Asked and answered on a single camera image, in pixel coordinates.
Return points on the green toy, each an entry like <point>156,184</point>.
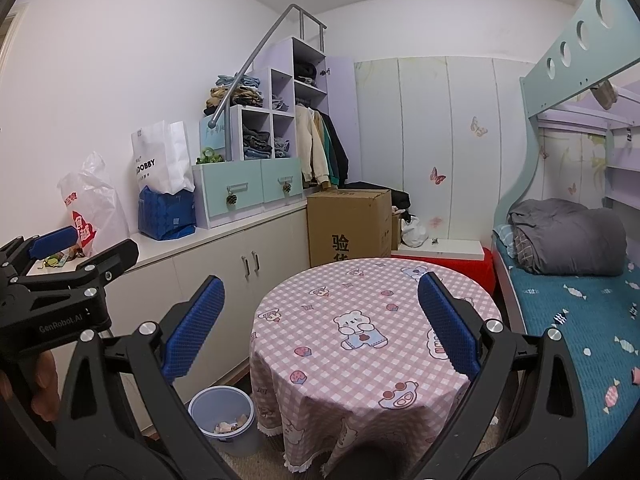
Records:
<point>209,156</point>

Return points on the grey metal handrail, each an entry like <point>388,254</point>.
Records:
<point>260,45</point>

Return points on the black hanging jacket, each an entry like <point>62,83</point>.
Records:
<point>341,157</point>

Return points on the red plastic stool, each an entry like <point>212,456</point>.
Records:
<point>480,275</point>

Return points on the dark folded clothes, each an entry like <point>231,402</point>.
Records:
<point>256,145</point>

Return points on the pale butterfly sticker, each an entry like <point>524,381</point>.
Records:
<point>478,127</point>

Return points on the small colourful candies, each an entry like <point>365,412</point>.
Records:
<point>57,259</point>

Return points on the blue pillow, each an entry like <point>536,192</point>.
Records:
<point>504,242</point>

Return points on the white low cabinet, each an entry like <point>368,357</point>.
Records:
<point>200,270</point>

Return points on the white wardrobe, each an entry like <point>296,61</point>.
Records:
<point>425,125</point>

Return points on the blue woven bag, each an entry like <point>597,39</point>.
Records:
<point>167,215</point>

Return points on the person's left hand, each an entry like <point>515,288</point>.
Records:
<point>45,385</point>

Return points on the teal candy print bedsheet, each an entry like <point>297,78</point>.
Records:
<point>585,325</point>

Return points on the folded grey clothes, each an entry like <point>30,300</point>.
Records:
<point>280,105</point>

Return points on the turquoise bunk bed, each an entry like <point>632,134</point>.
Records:
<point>555,60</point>

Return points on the pink checked tablecloth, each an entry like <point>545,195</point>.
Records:
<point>365,350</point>

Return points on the white plastic bag red print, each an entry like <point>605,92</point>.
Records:
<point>97,210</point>

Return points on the white paper bag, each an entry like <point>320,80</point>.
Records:
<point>162,155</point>

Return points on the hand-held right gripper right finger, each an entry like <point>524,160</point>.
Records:
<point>447,325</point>

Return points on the wide turquoise drawer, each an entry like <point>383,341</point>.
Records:
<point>240,187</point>

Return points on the narrow turquoise drawer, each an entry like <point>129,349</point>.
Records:
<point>282,172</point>

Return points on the large cardboard box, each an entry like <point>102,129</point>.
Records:
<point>347,225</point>

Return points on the green hanging jacket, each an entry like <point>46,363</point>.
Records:
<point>330,155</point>

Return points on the grey quilt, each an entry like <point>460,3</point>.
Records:
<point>570,237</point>

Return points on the pink flower sticker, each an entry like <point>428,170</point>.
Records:
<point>437,223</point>

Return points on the small cardboard box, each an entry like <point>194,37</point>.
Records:
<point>396,232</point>

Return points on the folded blue jeans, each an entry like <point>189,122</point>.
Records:
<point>282,147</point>

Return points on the black folded clothing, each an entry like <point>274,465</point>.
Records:
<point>305,72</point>

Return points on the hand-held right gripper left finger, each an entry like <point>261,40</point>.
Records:
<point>192,330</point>

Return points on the pale blue plastic bin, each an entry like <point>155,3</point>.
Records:
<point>220,405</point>

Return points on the black clothing pile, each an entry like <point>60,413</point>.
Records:
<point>400,202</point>

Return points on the pink butterfly sticker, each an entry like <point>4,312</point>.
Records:
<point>437,176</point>

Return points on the purple stair shelf unit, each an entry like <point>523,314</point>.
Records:
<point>282,55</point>

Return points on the folded clothes stack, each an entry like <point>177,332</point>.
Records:
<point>235,92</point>

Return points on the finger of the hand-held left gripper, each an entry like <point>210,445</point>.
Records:
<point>107,260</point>
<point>52,242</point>

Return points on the brown bag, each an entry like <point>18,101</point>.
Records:
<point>603,94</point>

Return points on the cream hanging jacket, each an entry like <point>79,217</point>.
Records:
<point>310,147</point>

